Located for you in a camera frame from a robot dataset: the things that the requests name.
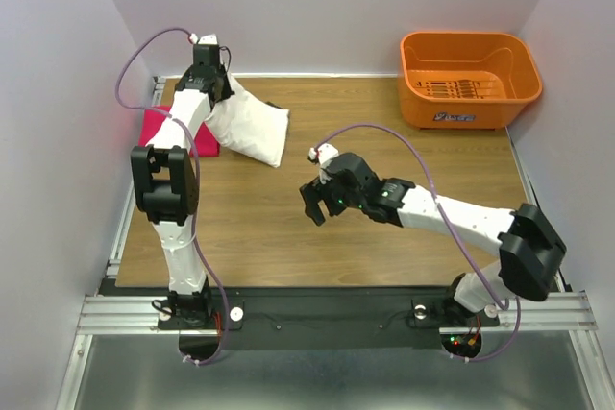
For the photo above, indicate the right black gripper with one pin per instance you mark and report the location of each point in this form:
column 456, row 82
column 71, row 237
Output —
column 313, row 192

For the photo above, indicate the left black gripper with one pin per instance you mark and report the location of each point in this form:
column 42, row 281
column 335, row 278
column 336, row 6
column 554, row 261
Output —
column 227, row 91

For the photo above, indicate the white green-sleeved t-shirt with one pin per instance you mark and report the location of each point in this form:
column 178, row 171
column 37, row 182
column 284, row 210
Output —
column 249, row 126

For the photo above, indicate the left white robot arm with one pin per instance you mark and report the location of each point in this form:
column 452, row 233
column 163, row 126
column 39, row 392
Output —
column 167, row 185

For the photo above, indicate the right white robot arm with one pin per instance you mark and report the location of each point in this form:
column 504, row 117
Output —
column 528, row 249

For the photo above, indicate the folded pink t-shirt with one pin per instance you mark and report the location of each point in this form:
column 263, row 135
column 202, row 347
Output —
column 154, row 129

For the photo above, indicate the orange plastic basket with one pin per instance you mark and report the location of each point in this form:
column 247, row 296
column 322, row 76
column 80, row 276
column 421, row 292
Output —
column 465, row 80

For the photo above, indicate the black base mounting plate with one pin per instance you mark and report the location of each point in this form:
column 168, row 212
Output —
column 422, row 317

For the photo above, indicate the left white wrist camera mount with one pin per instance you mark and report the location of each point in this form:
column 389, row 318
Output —
column 209, row 40

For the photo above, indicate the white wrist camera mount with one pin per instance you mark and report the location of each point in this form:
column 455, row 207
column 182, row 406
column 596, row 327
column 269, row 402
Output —
column 209, row 40
column 322, row 155

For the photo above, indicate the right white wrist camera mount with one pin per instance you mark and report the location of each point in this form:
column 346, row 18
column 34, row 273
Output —
column 322, row 155

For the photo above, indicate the aluminium table frame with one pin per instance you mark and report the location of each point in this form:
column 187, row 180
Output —
column 259, row 242

